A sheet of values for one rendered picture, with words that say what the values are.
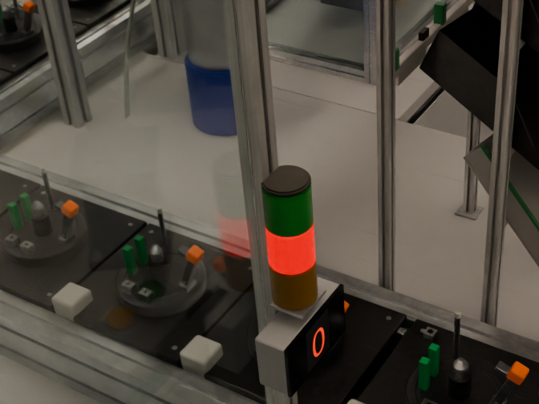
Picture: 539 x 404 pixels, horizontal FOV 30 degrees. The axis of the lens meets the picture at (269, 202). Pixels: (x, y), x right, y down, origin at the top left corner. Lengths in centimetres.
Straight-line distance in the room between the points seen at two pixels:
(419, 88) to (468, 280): 64
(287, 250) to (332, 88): 125
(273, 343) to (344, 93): 122
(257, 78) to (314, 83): 133
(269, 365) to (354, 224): 78
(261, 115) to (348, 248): 85
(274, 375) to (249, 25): 39
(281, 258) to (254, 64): 21
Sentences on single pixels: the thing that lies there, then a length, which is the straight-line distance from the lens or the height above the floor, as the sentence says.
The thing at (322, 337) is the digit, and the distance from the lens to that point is 113.
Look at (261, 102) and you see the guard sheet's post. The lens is 96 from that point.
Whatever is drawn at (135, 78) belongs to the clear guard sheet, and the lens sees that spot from 81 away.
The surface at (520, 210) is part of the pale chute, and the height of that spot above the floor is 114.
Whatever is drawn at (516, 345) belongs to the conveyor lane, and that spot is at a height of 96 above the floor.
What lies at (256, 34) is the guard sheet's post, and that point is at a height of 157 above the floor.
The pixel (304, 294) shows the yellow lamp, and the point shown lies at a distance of 106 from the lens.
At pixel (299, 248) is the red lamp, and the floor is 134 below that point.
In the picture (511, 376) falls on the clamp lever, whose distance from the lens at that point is 129.
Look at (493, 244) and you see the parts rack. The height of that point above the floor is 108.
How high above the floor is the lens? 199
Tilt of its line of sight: 36 degrees down
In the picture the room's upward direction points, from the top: 5 degrees counter-clockwise
